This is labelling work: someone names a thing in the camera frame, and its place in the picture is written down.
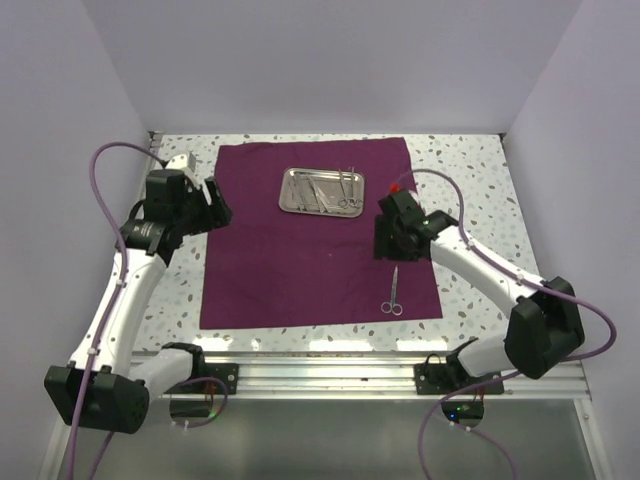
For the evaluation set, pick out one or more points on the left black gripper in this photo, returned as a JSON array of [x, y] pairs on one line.
[[216, 214]]

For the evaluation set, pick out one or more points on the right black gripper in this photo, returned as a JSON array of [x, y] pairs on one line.
[[383, 248]]

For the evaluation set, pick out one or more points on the small steel ring scissors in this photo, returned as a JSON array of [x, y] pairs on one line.
[[354, 201]]

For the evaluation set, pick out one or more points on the steel forceps with rings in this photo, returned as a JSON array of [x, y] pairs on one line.
[[344, 200]]

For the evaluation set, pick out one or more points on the steel surgical scissors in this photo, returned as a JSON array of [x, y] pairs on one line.
[[391, 306]]

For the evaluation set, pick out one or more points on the purple cloth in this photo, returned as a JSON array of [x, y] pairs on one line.
[[270, 268]]

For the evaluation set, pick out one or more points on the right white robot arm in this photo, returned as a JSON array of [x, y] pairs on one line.
[[544, 327]]

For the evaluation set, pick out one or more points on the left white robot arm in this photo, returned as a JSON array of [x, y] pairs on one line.
[[97, 388]]

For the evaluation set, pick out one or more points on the steel instrument tray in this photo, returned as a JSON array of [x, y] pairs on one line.
[[328, 193]]

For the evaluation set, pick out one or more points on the steel straight probe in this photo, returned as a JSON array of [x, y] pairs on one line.
[[309, 188]]

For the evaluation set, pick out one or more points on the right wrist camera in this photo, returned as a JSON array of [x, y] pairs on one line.
[[402, 209]]

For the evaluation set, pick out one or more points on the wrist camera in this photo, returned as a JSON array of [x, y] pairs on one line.
[[402, 209], [172, 185]]

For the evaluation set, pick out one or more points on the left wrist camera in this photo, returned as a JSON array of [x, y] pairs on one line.
[[172, 185]]

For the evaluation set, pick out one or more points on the steel scalpel handle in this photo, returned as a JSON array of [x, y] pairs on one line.
[[321, 200]]

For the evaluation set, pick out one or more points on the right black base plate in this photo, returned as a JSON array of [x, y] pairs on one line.
[[439, 375]]

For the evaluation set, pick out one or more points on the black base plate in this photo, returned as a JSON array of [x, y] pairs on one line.
[[439, 375], [213, 378]]

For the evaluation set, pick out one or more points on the aluminium front rail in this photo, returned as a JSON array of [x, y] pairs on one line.
[[369, 376]]

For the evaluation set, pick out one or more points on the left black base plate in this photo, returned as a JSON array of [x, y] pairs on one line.
[[213, 378]]

